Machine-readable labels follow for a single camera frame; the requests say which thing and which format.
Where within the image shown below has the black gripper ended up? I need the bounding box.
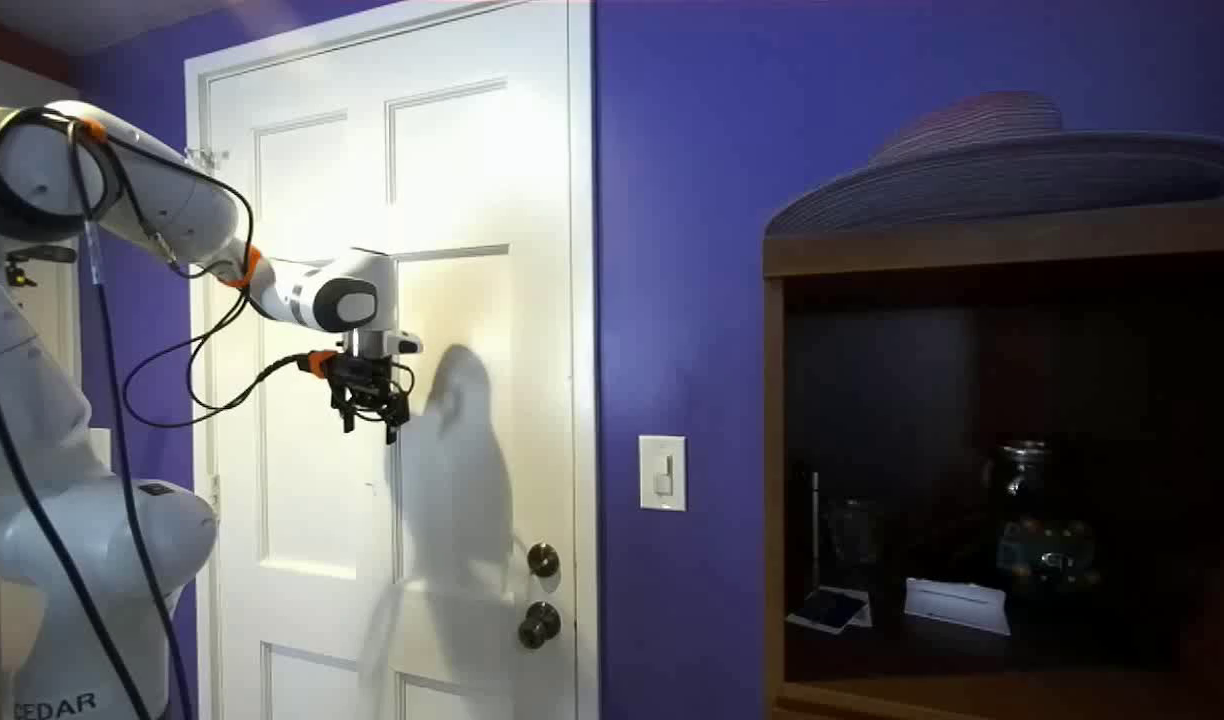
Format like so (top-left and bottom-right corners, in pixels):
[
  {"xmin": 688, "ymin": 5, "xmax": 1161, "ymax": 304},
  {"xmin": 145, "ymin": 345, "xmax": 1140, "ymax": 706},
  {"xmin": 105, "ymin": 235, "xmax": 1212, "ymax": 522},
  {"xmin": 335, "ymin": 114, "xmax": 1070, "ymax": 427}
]
[{"xmin": 319, "ymin": 351, "xmax": 418, "ymax": 448}]

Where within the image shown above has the purple wide-brim hat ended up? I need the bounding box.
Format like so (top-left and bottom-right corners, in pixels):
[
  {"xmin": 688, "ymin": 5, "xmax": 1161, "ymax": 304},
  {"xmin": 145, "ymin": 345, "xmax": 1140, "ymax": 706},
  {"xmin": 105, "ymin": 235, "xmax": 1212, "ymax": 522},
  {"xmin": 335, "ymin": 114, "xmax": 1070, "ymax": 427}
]
[{"xmin": 766, "ymin": 91, "xmax": 1224, "ymax": 242}]

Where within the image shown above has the white panel door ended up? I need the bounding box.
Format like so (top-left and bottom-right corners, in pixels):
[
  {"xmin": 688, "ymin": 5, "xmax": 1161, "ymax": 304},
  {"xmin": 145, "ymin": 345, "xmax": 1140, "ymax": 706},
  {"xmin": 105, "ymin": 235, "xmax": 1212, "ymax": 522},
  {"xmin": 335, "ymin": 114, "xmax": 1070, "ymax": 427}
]
[{"xmin": 184, "ymin": 0, "xmax": 604, "ymax": 720}]

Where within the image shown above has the dark brass door knob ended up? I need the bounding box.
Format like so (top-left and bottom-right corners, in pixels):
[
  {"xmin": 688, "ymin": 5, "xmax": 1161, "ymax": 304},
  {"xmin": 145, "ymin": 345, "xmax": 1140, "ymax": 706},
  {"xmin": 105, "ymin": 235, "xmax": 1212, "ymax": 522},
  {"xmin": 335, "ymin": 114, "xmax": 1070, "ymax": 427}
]
[{"xmin": 517, "ymin": 601, "xmax": 562, "ymax": 650}]

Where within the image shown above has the clear drinking glass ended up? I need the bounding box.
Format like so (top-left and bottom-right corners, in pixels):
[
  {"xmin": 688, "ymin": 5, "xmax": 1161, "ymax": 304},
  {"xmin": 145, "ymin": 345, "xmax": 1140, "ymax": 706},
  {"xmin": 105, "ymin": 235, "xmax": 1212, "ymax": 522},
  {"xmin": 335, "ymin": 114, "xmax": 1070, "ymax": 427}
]
[{"xmin": 824, "ymin": 497, "xmax": 883, "ymax": 593}]

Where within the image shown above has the small flat dark device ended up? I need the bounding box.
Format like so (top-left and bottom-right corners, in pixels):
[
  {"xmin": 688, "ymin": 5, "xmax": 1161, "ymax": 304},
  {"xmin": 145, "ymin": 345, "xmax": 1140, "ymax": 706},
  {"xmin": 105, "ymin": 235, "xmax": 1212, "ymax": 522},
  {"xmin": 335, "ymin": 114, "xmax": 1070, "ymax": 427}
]
[{"xmin": 784, "ymin": 582, "xmax": 873, "ymax": 636}]

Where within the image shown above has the brown wooden cabinet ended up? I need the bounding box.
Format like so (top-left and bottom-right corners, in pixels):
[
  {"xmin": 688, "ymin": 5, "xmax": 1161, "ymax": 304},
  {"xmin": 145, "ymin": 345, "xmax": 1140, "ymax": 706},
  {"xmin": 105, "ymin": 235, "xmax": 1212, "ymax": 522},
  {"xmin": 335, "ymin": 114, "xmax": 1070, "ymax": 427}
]
[{"xmin": 759, "ymin": 196, "xmax": 1224, "ymax": 720}]

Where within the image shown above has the glass jar with marbles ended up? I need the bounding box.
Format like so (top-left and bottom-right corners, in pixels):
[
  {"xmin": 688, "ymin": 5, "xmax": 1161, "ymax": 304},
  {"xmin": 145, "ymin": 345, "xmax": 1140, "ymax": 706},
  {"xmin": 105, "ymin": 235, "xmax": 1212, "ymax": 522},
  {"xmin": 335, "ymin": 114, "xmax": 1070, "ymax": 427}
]
[{"xmin": 982, "ymin": 436, "xmax": 1109, "ymax": 644}]

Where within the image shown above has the black looped gripper cable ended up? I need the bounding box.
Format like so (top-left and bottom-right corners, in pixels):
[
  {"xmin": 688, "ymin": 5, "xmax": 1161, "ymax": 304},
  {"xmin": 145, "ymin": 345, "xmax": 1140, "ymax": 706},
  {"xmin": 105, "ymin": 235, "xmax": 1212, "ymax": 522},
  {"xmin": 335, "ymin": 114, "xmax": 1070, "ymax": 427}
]
[{"xmin": 119, "ymin": 293, "xmax": 335, "ymax": 431}]

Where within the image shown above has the white light switch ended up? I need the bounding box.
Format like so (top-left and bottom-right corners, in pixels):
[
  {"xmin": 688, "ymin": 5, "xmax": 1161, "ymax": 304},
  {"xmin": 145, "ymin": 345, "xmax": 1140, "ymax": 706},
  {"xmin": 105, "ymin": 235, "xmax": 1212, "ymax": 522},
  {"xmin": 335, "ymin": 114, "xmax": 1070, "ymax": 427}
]
[{"xmin": 636, "ymin": 431, "xmax": 688, "ymax": 514}]

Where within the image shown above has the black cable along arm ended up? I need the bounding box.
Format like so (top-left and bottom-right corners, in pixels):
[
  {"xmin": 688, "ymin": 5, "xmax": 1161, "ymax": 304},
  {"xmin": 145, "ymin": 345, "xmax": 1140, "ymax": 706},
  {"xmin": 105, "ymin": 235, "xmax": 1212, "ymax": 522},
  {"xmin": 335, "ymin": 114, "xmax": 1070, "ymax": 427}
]
[{"xmin": 0, "ymin": 98, "xmax": 265, "ymax": 720}]

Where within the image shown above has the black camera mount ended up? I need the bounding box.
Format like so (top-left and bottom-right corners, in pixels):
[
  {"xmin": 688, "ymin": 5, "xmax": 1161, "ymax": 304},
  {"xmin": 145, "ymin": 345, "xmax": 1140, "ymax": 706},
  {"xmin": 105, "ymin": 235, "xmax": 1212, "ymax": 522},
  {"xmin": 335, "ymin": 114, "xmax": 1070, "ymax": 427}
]
[{"xmin": 0, "ymin": 235, "xmax": 79, "ymax": 293}]

